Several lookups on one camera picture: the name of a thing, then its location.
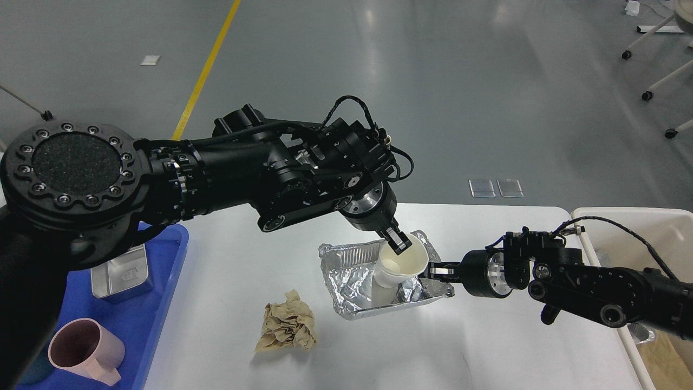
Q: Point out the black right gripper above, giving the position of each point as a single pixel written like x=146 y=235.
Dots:
x=482 y=273

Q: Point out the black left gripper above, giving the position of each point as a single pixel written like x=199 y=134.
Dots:
x=375 y=212

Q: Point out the white paper cup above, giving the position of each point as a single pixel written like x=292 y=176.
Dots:
x=390 y=269

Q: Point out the aluminium foil tray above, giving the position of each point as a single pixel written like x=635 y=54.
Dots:
x=348 y=272

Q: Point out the brown paper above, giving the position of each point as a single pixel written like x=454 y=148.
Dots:
x=665 y=366
x=288 y=324

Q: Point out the stainless steel rectangular tin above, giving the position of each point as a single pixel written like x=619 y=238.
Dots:
x=122 y=278

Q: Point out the pink ceramic mug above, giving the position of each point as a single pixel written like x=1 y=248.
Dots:
x=85 y=348

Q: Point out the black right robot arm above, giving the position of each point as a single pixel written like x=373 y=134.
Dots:
x=554 y=274

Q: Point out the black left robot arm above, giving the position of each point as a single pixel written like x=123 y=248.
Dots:
x=80 y=194

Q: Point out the clear floor plate left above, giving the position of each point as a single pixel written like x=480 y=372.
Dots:
x=482 y=188

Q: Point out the clear floor plate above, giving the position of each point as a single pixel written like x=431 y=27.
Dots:
x=510 y=188
x=482 y=188

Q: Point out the clear floor plate right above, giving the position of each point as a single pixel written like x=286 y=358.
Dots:
x=510 y=188

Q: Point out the foil tray in bin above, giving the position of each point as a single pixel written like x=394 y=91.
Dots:
x=641 y=334

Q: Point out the beige waste bin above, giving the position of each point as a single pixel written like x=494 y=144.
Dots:
x=669 y=231

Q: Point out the brown paper in bin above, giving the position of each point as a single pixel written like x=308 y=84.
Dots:
x=665 y=366

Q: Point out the blue plastic tray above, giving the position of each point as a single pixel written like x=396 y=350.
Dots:
x=138 y=321

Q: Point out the white paper on floor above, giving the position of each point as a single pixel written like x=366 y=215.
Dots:
x=150 y=60

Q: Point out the rolling stand leg left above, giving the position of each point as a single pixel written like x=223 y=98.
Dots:
x=45 y=114

